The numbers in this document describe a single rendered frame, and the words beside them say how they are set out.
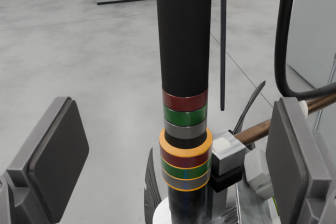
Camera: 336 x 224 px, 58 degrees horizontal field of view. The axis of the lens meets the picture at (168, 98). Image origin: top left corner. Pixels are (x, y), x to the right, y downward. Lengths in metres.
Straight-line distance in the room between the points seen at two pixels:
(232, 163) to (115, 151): 2.26
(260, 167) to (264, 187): 0.05
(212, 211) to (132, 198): 1.88
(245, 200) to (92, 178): 1.73
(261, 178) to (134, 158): 1.74
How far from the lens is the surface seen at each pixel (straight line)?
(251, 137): 0.30
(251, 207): 0.77
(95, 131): 2.75
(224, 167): 0.28
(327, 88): 0.36
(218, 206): 0.32
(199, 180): 0.26
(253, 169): 0.80
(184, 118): 0.21
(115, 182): 2.30
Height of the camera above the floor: 1.73
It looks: 35 degrees down
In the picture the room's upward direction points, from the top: 3 degrees counter-clockwise
